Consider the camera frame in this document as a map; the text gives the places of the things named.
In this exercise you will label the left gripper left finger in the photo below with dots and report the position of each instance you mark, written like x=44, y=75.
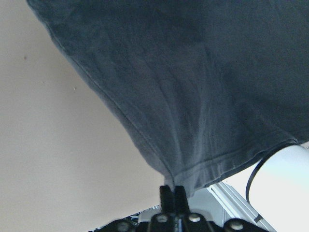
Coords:
x=166, y=199

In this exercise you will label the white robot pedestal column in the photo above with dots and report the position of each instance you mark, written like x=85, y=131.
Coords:
x=280, y=190

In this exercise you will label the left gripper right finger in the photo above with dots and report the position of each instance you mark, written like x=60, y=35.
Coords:
x=180, y=200

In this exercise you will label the black t-shirt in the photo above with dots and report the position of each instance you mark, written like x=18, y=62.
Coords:
x=204, y=88

